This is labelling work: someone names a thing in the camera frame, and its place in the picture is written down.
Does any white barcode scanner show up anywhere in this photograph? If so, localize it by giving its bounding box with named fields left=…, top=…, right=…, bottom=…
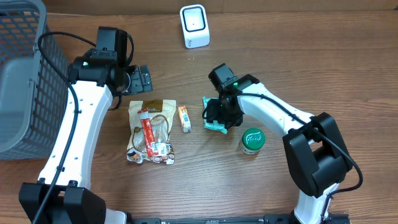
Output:
left=180, top=4, right=210, bottom=49

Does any small orange snack packet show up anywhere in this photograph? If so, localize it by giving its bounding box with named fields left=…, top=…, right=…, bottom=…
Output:
left=178, top=106, right=192, bottom=133

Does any green lidded jar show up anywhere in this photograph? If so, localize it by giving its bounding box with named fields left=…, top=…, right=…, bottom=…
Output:
left=239, top=128, right=266, bottom=155

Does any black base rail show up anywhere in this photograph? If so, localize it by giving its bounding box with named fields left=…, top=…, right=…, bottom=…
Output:
left=130, top=213, right=352, bottom=224

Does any red stick packet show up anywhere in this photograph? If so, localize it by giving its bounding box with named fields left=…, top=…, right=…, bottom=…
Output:
left=137, top=109, right=155, bottom=157

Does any teal orange snack pack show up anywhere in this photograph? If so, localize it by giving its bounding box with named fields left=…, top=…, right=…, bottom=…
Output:
left=202, top=96, right=228, bottom=134

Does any brown white snack pouch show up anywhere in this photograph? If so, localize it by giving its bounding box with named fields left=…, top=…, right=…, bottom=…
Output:
left=126, top=100, right=177, bottom=165

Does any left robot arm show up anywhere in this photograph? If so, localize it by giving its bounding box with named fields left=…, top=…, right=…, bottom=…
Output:
left=19, top=57, right=152, bottom=223

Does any grey plastic shopping basket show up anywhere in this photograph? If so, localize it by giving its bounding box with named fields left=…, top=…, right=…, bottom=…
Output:
left=1, top=0, right=69, bottom=161

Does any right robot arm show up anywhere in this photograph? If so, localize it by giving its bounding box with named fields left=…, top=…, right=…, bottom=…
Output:
left=202, top=71, right=357, bottom=223

